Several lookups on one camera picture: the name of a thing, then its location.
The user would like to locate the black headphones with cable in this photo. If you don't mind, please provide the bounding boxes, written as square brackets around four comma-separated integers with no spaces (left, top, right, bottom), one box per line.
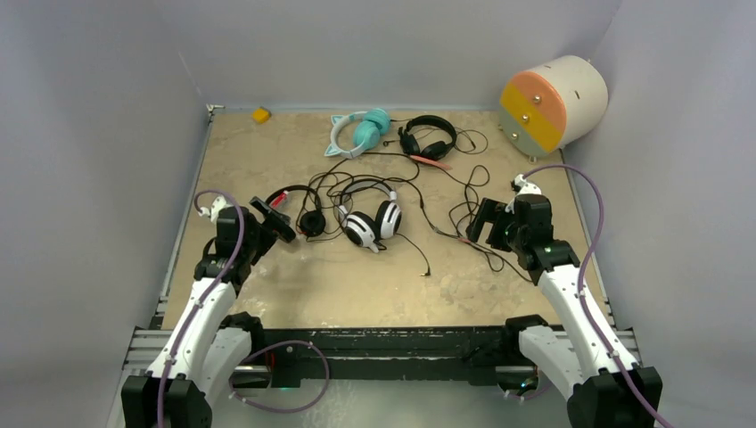
[266,160,431,277]

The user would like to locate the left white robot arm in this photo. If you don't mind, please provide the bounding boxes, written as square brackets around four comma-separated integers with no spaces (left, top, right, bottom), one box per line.
[120,193,296,427]

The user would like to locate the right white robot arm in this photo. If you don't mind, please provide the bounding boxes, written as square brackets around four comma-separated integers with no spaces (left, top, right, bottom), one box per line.
[466,193,662,427]

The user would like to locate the white and black headphones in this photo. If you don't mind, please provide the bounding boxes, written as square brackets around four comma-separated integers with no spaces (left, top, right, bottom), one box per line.
[337,178,402,253]

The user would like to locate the black headphones with pink mic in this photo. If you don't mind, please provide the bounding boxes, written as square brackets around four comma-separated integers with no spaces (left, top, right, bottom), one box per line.
[382,114,489,171]

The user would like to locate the teal cat ear headphones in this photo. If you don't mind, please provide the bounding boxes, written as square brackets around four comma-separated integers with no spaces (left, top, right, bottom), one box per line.
[324,108,391,160]

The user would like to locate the small red object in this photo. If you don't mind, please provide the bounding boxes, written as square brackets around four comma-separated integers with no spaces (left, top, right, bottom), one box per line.
[268,190,289,210]

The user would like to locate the yellow block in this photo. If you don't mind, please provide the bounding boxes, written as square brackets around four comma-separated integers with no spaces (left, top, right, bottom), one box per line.
[251,107,272,124]

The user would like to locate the round drawer cabinet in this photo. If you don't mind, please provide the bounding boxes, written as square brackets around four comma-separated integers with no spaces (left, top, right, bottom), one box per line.
[498,55,609,158]

